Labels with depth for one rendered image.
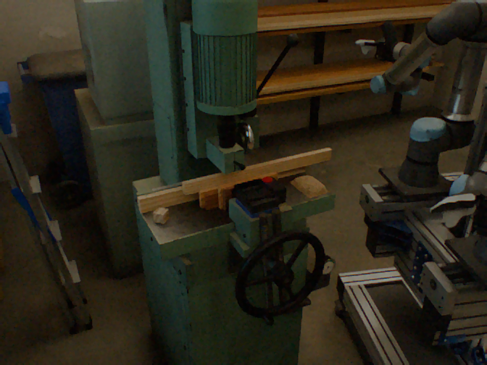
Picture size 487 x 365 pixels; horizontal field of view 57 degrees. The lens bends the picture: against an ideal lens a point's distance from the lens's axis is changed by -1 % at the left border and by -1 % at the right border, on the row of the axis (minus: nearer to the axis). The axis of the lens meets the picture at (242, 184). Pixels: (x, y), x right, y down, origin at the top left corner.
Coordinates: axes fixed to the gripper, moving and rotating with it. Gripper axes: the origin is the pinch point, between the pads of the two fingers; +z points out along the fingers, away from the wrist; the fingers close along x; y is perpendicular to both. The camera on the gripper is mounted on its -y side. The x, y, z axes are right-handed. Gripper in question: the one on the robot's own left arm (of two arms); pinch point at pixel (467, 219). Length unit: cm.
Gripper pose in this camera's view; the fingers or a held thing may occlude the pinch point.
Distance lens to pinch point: 83.7
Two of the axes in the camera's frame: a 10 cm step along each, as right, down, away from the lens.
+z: -8.2, 2.8, -5.0
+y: 0.8, 9.2, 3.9
